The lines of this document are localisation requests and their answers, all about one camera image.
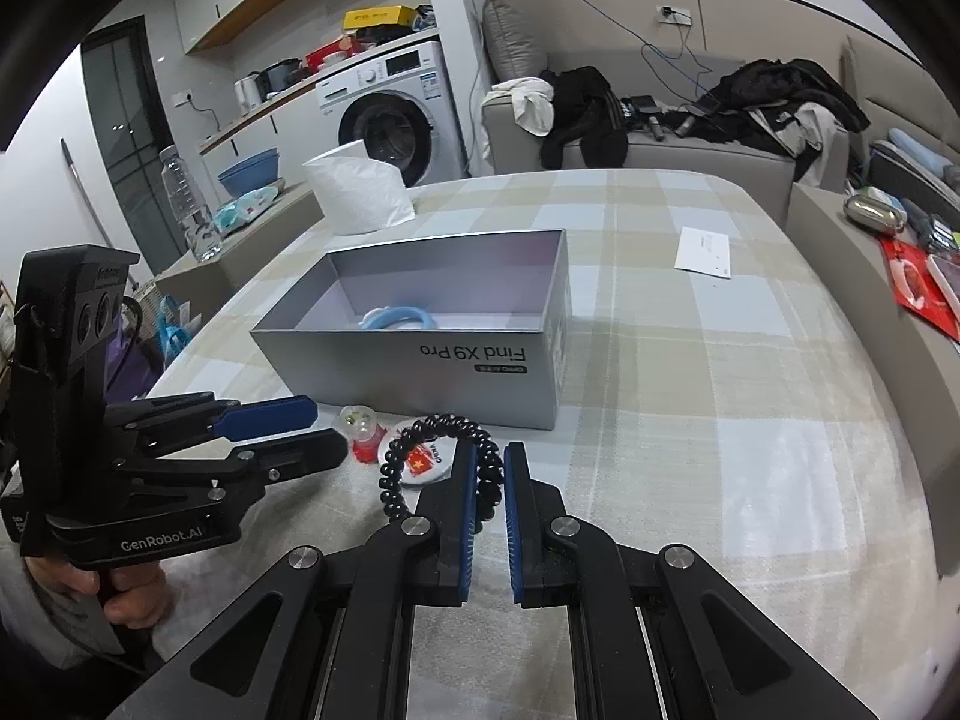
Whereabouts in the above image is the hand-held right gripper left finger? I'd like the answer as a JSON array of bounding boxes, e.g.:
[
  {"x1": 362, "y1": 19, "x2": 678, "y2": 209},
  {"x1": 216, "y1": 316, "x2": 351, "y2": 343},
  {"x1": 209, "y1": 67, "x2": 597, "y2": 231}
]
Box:
[{"x1": 105, "y1": 441, "x2": 485, "y2": 720}]

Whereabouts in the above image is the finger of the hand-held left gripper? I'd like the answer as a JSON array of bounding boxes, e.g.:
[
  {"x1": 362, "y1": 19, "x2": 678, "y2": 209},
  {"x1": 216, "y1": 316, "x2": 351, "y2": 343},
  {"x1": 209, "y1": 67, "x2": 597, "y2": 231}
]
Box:
[
  {"x1": 112, "y1": 427, "x2": 350, "y2": 503},
  {"x1": 105, "y1": 392, "x2": 318, "y2": 458}
]

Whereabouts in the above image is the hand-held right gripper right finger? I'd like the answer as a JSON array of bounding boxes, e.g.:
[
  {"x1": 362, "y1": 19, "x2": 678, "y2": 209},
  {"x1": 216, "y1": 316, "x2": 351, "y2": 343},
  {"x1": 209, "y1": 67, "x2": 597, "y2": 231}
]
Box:
[{"x1": 502, "y1": 441, "x2": 878, "y2": 720}]

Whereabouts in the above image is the black beaded bracelet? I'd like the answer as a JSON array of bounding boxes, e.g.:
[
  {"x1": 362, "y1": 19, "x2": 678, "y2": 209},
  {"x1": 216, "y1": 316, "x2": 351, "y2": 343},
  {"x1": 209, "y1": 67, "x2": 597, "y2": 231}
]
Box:
[{"x1": 379, "y1": 414, "x2": 505, "y2": 522}]

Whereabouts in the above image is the grey cardboard box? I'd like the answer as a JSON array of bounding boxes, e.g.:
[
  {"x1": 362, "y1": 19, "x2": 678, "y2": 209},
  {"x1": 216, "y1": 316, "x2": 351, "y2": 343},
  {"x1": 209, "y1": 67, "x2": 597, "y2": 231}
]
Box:
[{"x1": 249, "y1": 229, "x2": 572, "y2": 431}]

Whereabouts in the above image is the light blue bangle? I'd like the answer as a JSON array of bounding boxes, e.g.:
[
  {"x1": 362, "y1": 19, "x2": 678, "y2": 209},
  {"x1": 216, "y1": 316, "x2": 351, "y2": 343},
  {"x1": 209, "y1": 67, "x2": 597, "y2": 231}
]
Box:
[{"x1": 360, "y1": 305, "x2": 437, "y2": 332}]

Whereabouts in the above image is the person's left forearm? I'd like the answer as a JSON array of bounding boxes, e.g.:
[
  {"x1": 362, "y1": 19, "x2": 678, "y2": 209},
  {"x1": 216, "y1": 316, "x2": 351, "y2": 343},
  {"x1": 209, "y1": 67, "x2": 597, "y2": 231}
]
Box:
[{"x1": 0, "y1": 525, "x2": 128, "y2": 668}]

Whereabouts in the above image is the person's left hand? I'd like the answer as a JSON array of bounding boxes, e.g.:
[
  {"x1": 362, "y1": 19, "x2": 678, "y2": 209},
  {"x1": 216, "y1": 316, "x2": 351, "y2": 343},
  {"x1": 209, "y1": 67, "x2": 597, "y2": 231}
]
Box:
[{"x1": 26, "y1": 559, "x2": 167, "y2": 627}]

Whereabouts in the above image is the small red plastic toy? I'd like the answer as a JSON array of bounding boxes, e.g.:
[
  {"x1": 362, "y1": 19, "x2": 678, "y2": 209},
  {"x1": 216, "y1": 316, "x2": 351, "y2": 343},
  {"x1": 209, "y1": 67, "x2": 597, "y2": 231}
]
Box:
[{"x1": 340, "y1": 405, "x2": 385, "y2": 466}]

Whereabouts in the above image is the round red-rimmed badge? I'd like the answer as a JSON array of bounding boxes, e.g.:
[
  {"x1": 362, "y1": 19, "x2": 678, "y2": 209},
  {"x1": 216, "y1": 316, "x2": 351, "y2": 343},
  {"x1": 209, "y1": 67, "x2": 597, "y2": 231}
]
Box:
[{"x1": 381, "y1": 426, "x2": 455, "y2": 482}]

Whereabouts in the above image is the blue plastic bag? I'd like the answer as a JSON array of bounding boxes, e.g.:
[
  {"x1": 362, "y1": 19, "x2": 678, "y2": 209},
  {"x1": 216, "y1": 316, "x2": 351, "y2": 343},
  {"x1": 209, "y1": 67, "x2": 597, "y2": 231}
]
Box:
[{"x1": 155, "y1": 296, "x2": 203, "y2": 372}]

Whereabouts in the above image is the clear water bottle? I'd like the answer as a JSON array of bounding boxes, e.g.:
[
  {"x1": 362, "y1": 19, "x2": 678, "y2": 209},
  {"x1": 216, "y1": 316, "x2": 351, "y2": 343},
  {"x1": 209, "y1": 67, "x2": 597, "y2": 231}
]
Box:
[{"x1": 157, "y1": 144, "x2": 224, "y2": 263}]

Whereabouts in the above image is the wet wipes pack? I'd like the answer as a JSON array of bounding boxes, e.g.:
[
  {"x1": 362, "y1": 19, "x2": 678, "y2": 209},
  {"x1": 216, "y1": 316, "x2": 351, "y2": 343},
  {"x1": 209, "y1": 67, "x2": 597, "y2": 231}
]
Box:
[{"x1": 212, "y1": 186, "x2": 278, "y2": 230}]

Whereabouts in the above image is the checked tablecloth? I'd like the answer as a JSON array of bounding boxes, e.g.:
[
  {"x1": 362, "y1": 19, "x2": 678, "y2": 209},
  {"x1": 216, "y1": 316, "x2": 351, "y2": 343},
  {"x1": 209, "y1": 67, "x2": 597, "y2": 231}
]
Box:
[{"x1": 105, "y1": 169, "x2": 953, "y2": 720}]

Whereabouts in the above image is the dark glass door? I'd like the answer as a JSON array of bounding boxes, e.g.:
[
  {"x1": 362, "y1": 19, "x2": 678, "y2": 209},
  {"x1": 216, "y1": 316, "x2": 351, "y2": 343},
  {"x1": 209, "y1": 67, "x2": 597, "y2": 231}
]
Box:
[{"x1": 81, "y1": 19, "x2": 188, "y2": 256}]

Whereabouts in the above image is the white tissue roll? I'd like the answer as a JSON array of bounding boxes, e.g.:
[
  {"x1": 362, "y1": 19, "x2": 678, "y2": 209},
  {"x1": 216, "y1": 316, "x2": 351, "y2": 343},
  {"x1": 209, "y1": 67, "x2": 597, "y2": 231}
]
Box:
[{"x1": 302, "y1": 139, "x2": 415, "y2": 235}]

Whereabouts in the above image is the blue plastic basin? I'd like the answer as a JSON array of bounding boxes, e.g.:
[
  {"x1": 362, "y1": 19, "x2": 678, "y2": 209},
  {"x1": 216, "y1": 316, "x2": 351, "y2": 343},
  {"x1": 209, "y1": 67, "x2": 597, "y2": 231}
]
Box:
[{"x1": 217, "y1": 148, "x2": 282, "y2": 196}]

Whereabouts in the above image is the white envelope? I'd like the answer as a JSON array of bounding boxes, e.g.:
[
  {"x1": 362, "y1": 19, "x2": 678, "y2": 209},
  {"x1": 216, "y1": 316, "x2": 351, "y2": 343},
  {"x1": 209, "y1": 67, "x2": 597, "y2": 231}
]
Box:
[{"x1": 675, "y1": 227, "x2": 732, "y2": 278}]

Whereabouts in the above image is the white washing machine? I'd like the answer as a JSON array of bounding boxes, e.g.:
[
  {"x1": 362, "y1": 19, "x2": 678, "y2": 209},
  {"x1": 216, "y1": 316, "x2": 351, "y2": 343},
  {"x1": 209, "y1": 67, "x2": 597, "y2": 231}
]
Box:
[{"x1": 315, "y1": 41, "x2": 466, "y2": 188}]

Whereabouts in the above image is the grey sofa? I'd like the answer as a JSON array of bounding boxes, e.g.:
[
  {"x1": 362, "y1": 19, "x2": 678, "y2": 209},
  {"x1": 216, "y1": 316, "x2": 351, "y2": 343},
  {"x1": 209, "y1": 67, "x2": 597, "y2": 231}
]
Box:
[{"x1": 480, "y1": 37, "x2": 960, "y2": 200}]

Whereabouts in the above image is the black jacket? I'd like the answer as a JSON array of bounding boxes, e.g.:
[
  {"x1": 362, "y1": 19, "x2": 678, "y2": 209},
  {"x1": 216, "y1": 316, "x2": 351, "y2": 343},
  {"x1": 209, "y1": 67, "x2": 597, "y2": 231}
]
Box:
[{"x1": 540, "y1": 66, "x2": 629, "y2": 170}]

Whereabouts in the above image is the white cloth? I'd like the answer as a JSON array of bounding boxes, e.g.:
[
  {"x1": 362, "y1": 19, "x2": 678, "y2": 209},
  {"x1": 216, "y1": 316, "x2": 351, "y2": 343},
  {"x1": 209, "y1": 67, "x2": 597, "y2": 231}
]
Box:
[{"x1": 484, "y1": 77, "x2": 556, "y2": 137}]

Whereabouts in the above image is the beige side ledge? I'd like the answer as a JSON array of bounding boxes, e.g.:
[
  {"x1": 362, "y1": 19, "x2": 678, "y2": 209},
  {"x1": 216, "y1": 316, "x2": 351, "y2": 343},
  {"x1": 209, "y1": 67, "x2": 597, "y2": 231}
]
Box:
[{"x1": 787, "y1": 184, "x2": 960, "y2": 578}]

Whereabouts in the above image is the yellow cardboard box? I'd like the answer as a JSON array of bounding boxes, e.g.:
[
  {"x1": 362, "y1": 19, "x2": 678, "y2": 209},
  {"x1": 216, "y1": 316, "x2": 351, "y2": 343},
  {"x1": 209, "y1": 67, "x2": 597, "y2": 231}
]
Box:
[{"x1": 343, "y1": 6, "x2": 417, "y2": 32}]

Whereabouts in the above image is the grey pillow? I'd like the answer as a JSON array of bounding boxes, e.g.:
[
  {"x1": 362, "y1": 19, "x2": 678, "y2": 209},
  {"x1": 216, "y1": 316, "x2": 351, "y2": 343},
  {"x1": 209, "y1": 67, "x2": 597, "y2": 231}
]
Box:
[{"x1": 481, "y1": 0, "x2": 548, "y2": 87}]

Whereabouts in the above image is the red printed packet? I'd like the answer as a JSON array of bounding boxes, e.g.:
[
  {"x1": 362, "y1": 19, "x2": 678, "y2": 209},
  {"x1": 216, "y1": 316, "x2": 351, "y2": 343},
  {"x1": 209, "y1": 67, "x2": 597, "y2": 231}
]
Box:
[{"x1": 879, "y1": 236, "x2": 960, "y2": 346}]

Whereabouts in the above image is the metal case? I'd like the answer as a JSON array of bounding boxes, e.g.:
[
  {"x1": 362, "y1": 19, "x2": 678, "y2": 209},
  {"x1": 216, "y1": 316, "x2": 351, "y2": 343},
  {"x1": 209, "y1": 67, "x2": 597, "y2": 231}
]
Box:
[{"x1": 844, "y1": 193, "x2": 908, "y2": 233}]

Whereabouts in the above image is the white grey garment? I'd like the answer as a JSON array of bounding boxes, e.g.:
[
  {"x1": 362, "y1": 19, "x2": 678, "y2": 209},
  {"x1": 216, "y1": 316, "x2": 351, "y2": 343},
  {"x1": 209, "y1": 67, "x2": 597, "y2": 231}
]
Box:
[{"x1": 750, "y1": 101, "x2": 848, "y2": 185}]

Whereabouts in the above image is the black clothes pile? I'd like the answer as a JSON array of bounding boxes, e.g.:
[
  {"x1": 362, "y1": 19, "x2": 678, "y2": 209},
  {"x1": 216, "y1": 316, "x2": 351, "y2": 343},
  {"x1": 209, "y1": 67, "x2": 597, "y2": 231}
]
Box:
[{"x1": 694, "y1": 58, "x2": 871, "y2": 143}]

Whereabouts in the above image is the light blue blanket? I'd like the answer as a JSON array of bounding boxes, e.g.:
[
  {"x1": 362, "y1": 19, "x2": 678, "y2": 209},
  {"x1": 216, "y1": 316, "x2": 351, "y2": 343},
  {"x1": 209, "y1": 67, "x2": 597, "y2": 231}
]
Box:
[{"x1": 889, "y1": 129, "x2": 950, "y2": 173}]

